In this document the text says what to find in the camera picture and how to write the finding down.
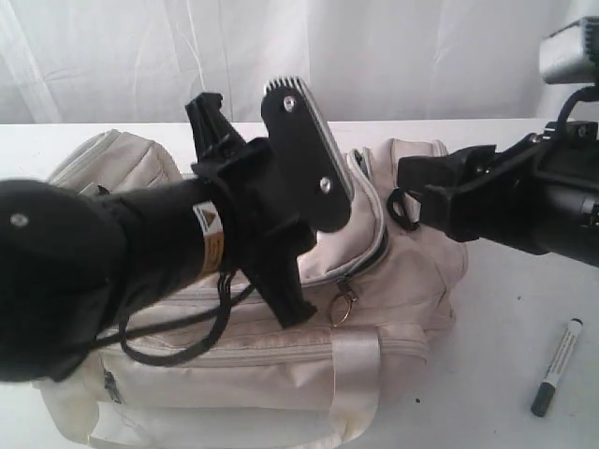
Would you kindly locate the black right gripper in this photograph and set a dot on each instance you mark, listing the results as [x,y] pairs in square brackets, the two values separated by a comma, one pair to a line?
[541,200]

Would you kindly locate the white marker black cap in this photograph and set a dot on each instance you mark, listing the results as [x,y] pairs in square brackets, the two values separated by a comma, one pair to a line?
[556,368]

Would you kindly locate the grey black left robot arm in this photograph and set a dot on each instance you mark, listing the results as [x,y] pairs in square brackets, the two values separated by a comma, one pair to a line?
[150,269]

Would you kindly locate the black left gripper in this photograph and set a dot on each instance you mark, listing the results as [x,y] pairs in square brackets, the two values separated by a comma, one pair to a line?
[264,234]

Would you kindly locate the white backdrop curtain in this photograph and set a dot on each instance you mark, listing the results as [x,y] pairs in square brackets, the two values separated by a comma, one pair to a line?
[142,61]

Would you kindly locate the cream fabric duffel bag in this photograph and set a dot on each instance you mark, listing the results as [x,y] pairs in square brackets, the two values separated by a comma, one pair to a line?
[382,295]

